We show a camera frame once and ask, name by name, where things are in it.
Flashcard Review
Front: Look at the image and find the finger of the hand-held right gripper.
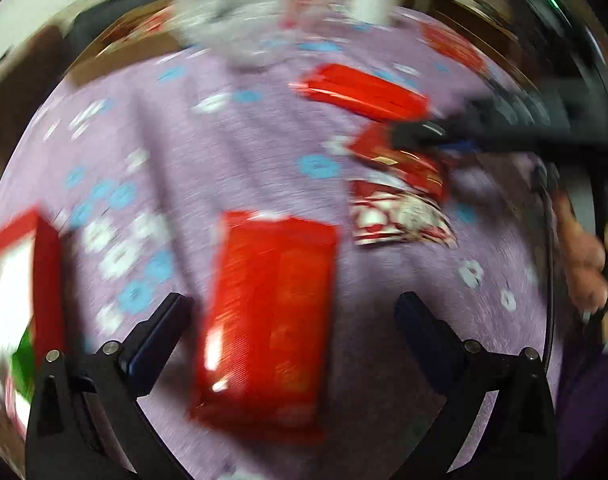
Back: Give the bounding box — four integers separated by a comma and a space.
454, 95, 559, 128
390, 119, 559, 157

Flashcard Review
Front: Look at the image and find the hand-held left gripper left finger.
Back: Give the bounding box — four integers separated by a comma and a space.
25, 292, 195, 480

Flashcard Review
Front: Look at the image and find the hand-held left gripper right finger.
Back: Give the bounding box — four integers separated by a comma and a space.
394, 291, 558, 480

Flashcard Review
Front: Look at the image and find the red gold snack packet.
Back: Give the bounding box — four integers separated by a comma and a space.
346, 125, 452, 201

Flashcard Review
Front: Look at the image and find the large red packet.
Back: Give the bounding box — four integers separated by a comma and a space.
188, 210, 339, 447

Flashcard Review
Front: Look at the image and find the green snack packet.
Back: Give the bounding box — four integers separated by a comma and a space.
9, 327, 37, 403

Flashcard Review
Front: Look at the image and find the red gift box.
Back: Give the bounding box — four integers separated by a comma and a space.
0, 207, 67, 433

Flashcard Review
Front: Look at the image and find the person's right hand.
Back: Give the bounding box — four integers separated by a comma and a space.
554, 194, 608, 315

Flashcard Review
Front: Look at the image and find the red mesh candy bag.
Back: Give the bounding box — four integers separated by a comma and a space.
421, 22, 489, 76

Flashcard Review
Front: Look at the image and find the red floral snack packet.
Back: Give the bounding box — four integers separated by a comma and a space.
349, 177, 458, 248

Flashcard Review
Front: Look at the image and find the long red snack packet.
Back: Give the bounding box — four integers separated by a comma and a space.
290, 62, 431, 123

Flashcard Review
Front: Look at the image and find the person's purple garment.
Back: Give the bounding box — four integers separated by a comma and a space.
554, 325, 608, 480

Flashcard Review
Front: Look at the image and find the purple floral tablecloth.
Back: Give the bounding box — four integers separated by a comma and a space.
0, 5, 564, 480

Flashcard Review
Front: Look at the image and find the clear plastic bag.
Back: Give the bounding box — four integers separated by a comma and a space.
176, 0, 352, 73

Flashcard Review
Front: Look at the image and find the flat cardboard box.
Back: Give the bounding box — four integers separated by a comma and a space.
71, 10, 185, 88

